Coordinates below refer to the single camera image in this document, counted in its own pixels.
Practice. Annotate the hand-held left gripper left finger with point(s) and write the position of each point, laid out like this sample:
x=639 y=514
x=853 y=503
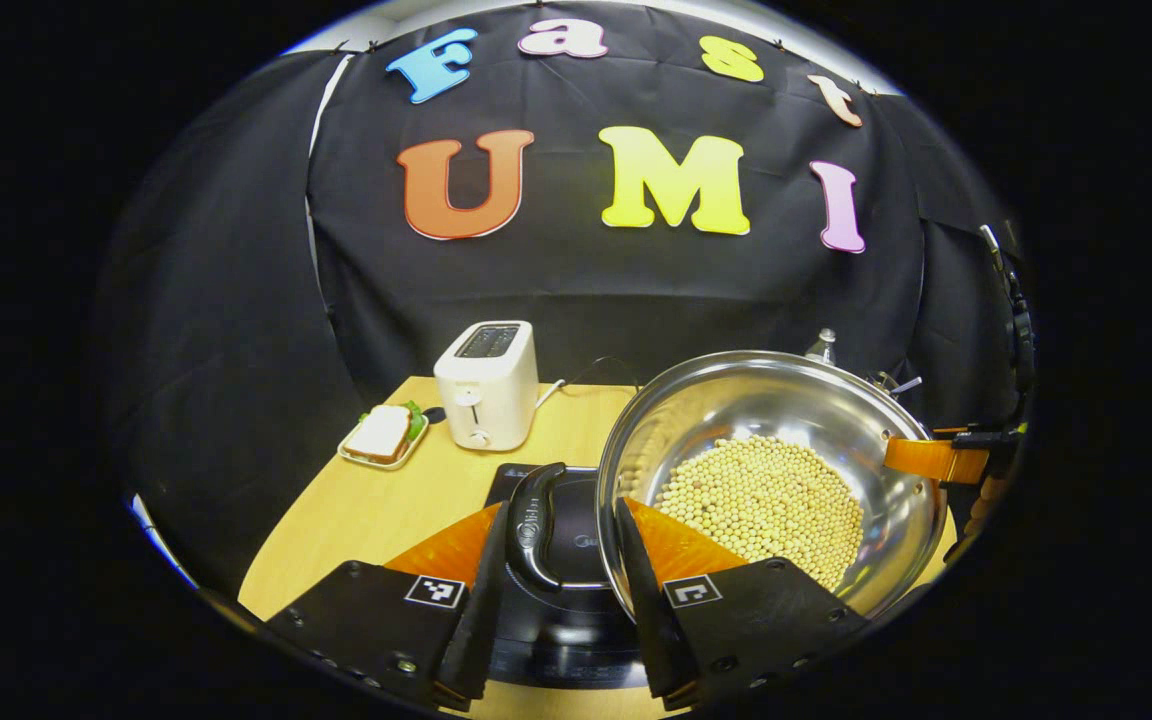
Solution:
x=476 y=640

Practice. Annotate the black induction cooktop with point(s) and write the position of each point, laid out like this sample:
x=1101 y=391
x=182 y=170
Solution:
x=566 y=620

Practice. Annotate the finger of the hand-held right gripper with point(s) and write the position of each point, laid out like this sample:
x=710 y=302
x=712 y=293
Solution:
x=931 y=460
x=986 y=500

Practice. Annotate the stainless steel pot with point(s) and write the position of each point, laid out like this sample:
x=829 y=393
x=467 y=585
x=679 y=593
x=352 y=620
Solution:
x=756 y=400

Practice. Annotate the white toaster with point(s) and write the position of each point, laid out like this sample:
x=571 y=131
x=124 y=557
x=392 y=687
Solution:
x=486 y=390

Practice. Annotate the sandwich on small plate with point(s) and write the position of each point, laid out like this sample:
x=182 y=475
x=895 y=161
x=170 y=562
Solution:
x=381 y=435

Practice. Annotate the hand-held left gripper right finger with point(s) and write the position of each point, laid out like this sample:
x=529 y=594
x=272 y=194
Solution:
x=661 y=640

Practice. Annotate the pile of soybeans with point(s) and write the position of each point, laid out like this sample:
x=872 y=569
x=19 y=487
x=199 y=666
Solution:
x=766 y=500

